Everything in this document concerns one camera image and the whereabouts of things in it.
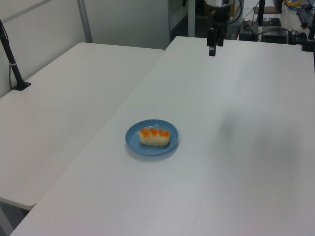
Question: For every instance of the orange-topped bread loaf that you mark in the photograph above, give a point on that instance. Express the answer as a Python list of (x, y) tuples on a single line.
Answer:
[(154, 136)]

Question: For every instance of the black clamp stand pole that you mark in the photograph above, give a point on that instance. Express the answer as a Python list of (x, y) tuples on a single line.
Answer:
[(310, 32)]

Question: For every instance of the thin black stand pole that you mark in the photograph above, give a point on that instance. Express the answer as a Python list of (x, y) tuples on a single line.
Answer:
[(261, 12)]

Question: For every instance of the white side table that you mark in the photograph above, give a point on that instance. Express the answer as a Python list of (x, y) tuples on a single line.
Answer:
[(56, 118)]

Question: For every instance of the yellow and blue object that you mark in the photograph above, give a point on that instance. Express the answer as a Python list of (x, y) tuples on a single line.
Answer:
[(292, 2)]

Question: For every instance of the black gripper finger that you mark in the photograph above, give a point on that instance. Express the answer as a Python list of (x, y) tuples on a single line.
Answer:
[(220, 37), (211, 41)]

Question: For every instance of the black electronics box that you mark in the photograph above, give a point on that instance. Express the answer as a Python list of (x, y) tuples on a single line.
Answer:
[(273, 35)]

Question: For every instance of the blue round plate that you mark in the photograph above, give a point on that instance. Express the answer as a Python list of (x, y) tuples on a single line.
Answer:
[(133, 145)]

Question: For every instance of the brown cardboard sheet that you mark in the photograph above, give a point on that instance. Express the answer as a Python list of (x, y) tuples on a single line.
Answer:
[(269, 9)]

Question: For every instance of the small black device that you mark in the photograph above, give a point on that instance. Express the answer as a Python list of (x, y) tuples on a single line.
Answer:
[(248, 33)]

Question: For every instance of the dark flat tray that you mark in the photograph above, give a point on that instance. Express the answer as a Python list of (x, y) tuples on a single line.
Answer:
[(272, 21)]

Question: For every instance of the grey metal column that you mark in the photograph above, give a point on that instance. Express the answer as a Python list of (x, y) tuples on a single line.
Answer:
[(191, 18)]

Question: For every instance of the black camera stand pole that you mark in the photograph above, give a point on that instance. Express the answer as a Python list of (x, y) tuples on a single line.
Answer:
[(11, 61)]

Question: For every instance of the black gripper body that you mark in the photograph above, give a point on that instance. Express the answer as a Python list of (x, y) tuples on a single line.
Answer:
[(220, 14)]

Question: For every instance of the aluminium profile rail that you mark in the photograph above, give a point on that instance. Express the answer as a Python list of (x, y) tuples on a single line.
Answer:
[(304, 15)]

